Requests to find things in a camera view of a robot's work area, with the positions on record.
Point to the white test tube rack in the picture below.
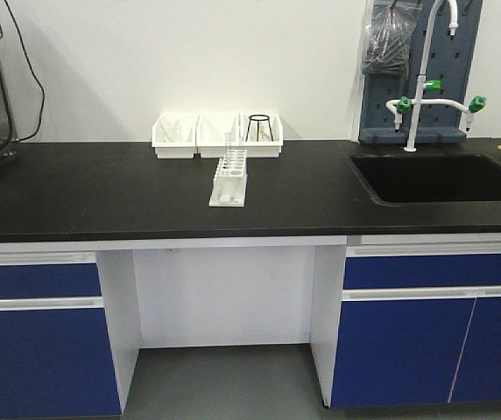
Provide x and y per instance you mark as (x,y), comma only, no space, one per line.
(230,180)

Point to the clear glass test tube right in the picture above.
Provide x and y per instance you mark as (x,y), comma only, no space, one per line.
(239,142)

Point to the clear glass test tube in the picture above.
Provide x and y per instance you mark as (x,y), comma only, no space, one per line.
(226,146)
(239,142)

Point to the clear glass test tube left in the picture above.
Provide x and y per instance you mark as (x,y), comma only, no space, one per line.
(226,146)

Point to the grey pegboard drying rack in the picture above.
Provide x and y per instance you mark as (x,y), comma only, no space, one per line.
(450,58)

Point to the white right storage bin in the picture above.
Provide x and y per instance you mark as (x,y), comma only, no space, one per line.
(269,149)

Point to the white storage bin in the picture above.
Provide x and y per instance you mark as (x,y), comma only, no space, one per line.
(187,147)
(210,131)
(269,149)

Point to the white middle storage bin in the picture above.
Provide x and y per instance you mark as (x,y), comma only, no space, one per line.
(210,131)

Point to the black metal tripod stand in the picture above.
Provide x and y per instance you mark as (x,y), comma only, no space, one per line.
(259,128)

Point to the white left storage bin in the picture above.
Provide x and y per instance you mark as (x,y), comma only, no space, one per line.
(187,147)

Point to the clear glass beaker left bin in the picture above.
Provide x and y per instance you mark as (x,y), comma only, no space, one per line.
(171,132)

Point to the black lab sink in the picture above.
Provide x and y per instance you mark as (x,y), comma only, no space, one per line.
(431,179)

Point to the white lab faucet green knobs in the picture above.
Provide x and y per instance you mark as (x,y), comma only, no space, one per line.
(399,106)

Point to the plastic bag of pegs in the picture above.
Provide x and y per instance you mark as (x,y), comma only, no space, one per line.
(389,32)

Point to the blue right cabinet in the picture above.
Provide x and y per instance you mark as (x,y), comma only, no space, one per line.
(417,329)

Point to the blue cabinet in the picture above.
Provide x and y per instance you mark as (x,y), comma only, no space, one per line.
(55,353)
(417,329)

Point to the blue left cabinet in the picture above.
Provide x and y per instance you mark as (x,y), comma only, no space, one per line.
(55,353)

